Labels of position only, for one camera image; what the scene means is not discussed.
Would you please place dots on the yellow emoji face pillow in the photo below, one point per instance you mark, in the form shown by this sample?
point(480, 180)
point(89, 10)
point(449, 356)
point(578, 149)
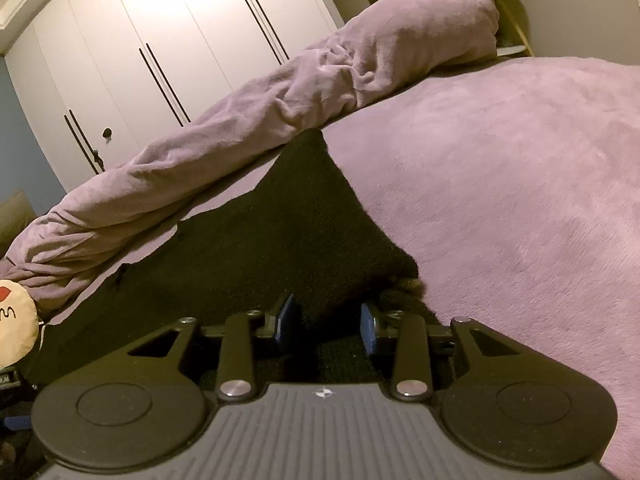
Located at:
point(15, 330)

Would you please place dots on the rolled purple fleece blanket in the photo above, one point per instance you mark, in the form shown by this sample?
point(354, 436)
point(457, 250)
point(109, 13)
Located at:
point(300, 90)

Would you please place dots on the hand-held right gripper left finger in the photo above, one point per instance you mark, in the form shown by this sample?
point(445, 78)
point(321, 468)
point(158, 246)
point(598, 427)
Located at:
point(289, 327)

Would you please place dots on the black knit garment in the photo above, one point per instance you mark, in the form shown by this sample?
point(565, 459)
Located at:
point(250, 240)

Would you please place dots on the yellow-green shelf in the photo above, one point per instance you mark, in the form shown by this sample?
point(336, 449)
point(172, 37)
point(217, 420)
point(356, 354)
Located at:
point(515, 25)

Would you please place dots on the white wardrobe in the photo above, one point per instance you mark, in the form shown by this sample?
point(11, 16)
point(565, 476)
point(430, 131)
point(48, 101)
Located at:
point(150, 10)

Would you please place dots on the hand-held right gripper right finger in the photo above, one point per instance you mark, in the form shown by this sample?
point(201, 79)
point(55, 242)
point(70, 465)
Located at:
point(369, 330)

